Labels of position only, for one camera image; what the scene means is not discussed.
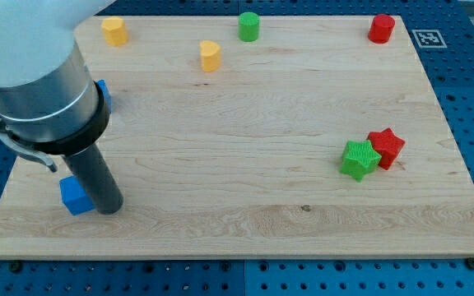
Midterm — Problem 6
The wooden board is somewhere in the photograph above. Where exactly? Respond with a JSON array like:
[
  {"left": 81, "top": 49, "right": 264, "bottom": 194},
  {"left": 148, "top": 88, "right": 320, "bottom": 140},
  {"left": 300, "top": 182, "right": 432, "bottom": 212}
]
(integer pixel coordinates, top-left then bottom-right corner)
[{"left": 0, "top": 16, "right": 474, "bottom": 261}]

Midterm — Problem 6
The red cylinder block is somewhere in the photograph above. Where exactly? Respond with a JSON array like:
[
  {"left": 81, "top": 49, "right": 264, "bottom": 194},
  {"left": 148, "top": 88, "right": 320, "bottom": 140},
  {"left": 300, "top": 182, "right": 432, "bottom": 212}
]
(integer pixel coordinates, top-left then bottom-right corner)
[{"left": 368, "top": 14, "right": 396, "bottom": 44}]

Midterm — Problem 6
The blue block behind arm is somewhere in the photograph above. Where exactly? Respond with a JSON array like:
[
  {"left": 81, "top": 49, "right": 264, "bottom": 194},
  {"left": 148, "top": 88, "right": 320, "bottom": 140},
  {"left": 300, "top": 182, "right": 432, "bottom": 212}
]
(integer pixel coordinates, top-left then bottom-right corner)
[{"left": 97, "top": 80, "right": 113, "bottom": 113}]

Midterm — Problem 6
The blue cube block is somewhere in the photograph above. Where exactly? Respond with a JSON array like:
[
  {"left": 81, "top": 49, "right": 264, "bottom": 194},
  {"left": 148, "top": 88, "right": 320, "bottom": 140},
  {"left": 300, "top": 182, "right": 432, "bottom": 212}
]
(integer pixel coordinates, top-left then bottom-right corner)
[{"left": 59, "top": 176, "right": 95, "bottom": 215}]

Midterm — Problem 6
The white fiducial marker tag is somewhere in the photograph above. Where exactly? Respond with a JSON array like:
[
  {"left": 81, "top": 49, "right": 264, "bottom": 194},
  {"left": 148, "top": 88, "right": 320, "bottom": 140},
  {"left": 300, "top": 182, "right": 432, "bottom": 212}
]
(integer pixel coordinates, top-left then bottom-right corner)
[{"left": 411, "top": 29, "right": 447, "bottom": 49}]

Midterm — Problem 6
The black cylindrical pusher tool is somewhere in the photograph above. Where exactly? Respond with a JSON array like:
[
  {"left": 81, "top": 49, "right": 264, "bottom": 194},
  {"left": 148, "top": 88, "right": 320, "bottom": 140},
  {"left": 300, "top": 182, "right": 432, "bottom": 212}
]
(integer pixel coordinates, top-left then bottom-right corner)
[{"left": 35, "top": 83, "right": 124, "bottom": 215}]

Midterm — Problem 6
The red star block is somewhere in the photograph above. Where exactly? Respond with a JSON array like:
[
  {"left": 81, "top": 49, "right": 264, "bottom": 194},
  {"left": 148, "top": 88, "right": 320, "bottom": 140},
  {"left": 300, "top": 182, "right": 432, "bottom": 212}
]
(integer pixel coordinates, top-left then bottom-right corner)
[{"left": 367, "top": 127, "right": 406, "bottom": 170}]

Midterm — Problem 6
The green cylinder block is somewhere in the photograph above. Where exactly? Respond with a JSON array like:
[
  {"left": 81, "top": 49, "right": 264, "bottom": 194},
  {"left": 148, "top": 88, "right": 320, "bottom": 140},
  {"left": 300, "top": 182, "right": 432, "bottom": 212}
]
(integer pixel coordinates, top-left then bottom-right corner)
[{"left": 238, "top": 12, "right": 260, "bottom": 42}]

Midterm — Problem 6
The green star block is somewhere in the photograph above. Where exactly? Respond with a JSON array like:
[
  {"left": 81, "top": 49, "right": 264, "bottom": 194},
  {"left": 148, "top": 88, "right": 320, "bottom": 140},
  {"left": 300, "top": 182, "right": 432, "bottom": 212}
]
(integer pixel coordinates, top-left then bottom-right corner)
[{"left": 340, "top": 140, "right": 382, "bottom": 182}]

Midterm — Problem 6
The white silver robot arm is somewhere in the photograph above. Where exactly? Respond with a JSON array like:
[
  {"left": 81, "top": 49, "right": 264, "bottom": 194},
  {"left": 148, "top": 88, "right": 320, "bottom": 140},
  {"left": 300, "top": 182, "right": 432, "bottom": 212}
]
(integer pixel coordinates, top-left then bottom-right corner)
[{"left": 0, "top": 0, "right": 123, "bottom": 215}]

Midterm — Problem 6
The yellow hexagon block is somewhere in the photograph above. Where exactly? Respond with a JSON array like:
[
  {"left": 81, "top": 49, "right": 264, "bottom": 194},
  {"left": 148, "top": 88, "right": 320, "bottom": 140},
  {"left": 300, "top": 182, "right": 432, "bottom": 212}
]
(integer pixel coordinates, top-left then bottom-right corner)
[{"left": 100, "top": 16, "right": 129, "bottom": 46}]

